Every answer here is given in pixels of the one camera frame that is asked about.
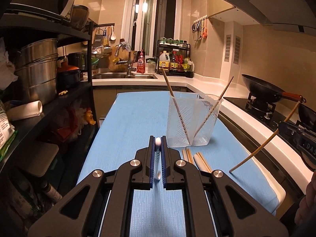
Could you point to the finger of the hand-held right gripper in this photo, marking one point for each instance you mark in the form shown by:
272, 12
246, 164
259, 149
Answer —
288, 129

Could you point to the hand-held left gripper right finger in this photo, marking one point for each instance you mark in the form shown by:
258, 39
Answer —
164, 163

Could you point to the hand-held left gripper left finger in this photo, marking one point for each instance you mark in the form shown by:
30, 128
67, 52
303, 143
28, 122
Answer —
152, 163

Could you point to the wooden chopstick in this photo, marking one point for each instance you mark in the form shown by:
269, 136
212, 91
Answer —
246, 158
189, 156
167, 84
226, 88
205, 161
184, 155

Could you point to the clear plastic container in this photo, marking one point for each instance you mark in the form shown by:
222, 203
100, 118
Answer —
192, 113

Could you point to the person's right forearm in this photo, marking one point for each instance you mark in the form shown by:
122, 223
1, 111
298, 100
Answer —
309, 202

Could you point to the black frying pan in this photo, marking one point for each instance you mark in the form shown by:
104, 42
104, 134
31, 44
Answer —
308, 113

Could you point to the black gas stove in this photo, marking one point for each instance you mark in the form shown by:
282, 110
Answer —
259, 111

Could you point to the blue table cloth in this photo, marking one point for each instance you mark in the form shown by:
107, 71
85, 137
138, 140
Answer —
138, 118

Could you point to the yellow toy figure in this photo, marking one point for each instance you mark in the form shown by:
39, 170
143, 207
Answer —
90, 117

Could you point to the red plastic bag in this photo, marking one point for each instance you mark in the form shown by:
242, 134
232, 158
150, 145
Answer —
68, 126

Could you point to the steel sink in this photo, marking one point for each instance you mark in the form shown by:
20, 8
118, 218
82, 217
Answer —
118, 76

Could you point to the glass jar with green lid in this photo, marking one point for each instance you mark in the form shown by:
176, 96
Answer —
151, 66

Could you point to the yellow oil bottle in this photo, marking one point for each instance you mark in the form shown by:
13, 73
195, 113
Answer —
164, 63

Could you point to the pink dish soap bottle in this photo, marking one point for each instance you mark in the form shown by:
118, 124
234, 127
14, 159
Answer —
141, 63

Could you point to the chrome faucet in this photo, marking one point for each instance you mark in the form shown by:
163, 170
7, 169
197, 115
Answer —
128, 64

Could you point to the red sauce bottle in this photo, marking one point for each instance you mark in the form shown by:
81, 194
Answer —
174, 61

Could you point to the dark bottle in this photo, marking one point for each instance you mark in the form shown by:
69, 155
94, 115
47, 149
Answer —
51, 191

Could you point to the wooden cutting board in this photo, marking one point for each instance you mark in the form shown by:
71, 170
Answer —
118, 63

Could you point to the black shelf rack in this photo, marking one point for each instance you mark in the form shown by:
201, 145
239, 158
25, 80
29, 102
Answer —
71, 92

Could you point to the grey storage box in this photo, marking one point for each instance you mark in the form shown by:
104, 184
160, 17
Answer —
39, 159

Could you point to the small yellow object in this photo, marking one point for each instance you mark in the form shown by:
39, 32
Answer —
63, 93

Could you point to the black spice rack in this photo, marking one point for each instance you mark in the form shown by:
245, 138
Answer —
172, 45

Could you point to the clay pot with orange lid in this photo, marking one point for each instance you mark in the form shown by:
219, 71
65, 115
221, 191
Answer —
69, 75

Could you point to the black electric kettle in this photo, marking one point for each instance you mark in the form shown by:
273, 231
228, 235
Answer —
75, 60

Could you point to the white ladle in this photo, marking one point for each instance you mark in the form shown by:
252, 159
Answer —
113, 36

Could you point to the hanging kitchen tools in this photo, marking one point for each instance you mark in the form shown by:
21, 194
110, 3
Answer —
200, 29

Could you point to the metal grater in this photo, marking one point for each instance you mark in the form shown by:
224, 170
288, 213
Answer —
98, 38

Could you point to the white paper roll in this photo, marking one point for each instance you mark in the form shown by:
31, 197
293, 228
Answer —
24, 110

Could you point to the stainless steel steamer pot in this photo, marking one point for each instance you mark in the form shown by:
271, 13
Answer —
37, 79

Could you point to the white framed window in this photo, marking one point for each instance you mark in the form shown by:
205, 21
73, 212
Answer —
150, 17

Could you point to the green package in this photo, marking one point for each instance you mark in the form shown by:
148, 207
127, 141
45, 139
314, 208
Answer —
6, 133

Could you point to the dark cooking pot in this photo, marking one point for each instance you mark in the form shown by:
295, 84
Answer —
79, 17

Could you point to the white plastic bag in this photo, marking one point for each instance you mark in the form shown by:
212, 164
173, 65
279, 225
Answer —
6, 69

